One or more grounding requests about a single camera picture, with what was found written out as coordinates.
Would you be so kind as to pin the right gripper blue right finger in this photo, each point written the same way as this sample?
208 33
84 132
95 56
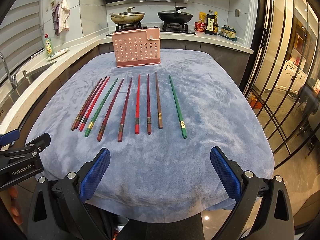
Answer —
242 186

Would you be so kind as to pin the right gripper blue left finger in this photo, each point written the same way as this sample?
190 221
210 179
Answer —
78 187

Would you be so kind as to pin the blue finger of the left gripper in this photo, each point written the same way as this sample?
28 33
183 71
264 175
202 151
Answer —
9 137

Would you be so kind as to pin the green chopstick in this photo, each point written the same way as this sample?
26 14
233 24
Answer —
97 112
180 116

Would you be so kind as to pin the bright red chopstick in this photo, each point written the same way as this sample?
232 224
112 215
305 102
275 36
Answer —
92 104
137 107

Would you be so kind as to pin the maroon chopstick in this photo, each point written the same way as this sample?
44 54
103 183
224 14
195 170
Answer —
104 123
122 121

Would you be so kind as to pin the dark red chopstick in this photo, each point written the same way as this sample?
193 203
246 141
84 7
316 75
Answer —
149 131
83 110

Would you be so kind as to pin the steel kitchen sink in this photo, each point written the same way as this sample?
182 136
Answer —
9 98

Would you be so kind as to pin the chrome kitchen faucet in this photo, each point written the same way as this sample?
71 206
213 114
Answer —
11 78

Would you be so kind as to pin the person's left hand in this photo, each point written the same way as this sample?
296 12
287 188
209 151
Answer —
14 208

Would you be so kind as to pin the patterned plate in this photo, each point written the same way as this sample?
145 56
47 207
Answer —
57 54

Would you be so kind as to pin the green dish soap bottle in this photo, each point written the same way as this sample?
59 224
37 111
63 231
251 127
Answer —
48 45

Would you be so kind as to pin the blue-grey fleece table cloth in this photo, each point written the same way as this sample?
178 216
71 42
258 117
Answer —
160 177

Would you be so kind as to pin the hanging pink white towel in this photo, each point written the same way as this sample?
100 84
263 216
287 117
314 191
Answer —
60 14

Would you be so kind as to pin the pink perforated utensil holder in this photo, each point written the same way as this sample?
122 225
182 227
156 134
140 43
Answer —
137 47

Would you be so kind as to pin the spice jar set tray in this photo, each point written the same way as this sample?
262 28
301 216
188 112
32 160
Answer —
228 33

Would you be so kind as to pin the red instant noodle cup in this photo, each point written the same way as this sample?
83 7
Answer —
200 27

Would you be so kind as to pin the black gas stove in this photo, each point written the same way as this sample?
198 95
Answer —
165 27

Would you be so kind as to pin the dark soy sauce bottle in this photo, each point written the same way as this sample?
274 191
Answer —
209 23

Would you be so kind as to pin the beige wok with lid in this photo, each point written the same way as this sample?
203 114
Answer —
127 17

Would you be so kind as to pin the yellow snack packet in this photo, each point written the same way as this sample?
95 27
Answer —
202 17

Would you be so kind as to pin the black wok with lid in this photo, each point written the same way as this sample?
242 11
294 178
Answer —
175 16

